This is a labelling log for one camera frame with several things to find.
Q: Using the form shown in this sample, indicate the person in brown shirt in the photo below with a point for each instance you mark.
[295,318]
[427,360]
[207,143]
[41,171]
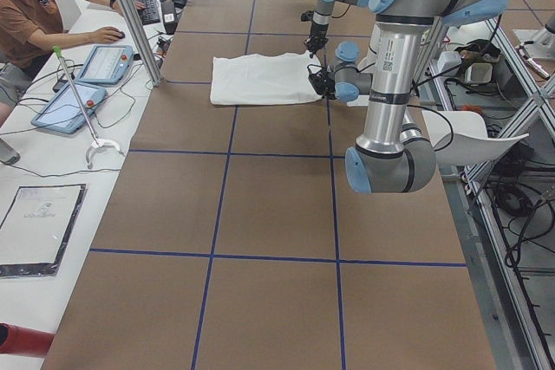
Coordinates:
[31,28]

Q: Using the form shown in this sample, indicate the blue teach pendant far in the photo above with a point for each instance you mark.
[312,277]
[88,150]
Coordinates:
[106,65]

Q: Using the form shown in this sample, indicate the long reacher grabber tool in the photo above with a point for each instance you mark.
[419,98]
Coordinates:
[97,143]

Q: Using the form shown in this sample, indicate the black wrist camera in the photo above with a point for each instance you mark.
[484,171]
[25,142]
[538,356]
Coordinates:
[318,78]
[307,16]

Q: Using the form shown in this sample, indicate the white long-sleeve printed shirt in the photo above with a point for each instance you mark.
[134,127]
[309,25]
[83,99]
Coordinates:
[263,80]

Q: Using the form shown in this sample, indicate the aluminium frame post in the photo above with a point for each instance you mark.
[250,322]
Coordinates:
[137,32]

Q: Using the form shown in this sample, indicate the white side table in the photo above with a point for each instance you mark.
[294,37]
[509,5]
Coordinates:
[102,301]

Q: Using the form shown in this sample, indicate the blue teach pendant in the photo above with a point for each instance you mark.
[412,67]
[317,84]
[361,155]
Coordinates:
[62,113]
[106,65]

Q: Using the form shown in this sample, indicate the white plastic chair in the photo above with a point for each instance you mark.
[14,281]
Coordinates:
[470,145]

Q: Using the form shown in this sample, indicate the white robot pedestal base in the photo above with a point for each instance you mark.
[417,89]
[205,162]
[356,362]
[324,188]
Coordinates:
[367,66]

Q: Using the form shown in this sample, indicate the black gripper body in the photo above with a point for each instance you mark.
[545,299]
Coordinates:
[326,82]
[317,31]

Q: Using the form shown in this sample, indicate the person's hand on mouse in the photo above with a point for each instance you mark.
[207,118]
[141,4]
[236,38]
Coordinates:
[104,35]

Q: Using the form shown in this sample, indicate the red cylinder object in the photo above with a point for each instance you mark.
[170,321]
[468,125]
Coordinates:
[26,342]

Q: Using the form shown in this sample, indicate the blue teach pendant near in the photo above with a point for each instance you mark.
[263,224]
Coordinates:
[62,113]

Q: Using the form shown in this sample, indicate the document in black sleeve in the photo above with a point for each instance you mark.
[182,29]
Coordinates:
[36,229]

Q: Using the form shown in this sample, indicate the black keyboard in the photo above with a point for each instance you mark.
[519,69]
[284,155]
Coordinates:
[150,13]

